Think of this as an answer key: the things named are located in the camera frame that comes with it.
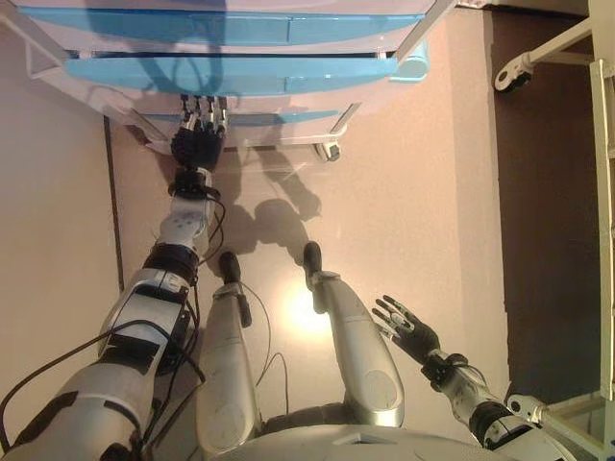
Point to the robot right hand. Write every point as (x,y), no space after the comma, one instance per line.
(418,338)

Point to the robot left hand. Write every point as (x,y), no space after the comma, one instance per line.
(197,146)

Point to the white drawer with blue front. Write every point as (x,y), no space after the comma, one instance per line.
(240,29)
(288,77)

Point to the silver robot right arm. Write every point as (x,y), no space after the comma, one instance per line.
(461,384)

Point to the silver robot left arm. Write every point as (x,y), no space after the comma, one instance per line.
(178,225)

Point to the silver robot right leg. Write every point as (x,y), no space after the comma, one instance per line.
(355,336)

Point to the silver robot leg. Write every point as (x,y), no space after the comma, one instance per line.
(355,336)
(223,360)

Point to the white medical cart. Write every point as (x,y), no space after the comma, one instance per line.
(269,137)

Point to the silver robot torso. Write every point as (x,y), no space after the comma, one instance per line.
(360,446)

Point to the white rack caster wheel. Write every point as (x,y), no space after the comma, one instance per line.
(514,77)
(521,408)

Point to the medical cart caster wheel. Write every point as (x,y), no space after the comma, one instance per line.
(330,151)

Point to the silver robot left leg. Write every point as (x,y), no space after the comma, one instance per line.
(223,360)

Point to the blue lidded waste bin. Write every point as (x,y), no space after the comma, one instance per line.
(413,65)

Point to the white metal rack frame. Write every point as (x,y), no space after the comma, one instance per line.
(603,192)

